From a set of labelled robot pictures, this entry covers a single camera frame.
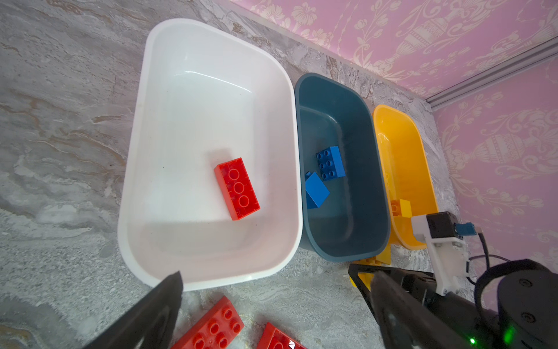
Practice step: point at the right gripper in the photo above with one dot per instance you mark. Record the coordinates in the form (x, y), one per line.
(458, 313)

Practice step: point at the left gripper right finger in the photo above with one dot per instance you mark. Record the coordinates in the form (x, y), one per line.
(404, 322)

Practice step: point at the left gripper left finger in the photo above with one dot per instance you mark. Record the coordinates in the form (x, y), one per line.
(148, 324)

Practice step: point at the long red lego brick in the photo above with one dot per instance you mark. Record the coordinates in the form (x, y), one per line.
(215, 330)

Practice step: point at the dark teal plastic bin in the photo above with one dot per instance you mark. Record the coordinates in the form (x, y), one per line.
(344, 200)

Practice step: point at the yellow lego brick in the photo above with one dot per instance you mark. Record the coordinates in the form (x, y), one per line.
(401, 208)

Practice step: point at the yellow plastic bin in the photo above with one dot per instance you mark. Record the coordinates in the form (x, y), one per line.
(405, 170)

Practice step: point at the white plastic bin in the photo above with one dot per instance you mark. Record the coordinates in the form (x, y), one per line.
(206, 97)

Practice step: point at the blue sloped lego brick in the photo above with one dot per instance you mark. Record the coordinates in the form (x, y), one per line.
(316, 191)

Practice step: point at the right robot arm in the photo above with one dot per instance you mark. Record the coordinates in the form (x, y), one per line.
(514, 306)

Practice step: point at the yellow rounded lego 120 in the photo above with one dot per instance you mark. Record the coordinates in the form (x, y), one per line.
(367, 278)

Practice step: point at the yellow lego cube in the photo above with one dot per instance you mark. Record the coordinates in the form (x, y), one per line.
(382, 259)

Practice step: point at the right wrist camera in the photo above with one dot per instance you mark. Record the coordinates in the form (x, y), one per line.
(446, 248)

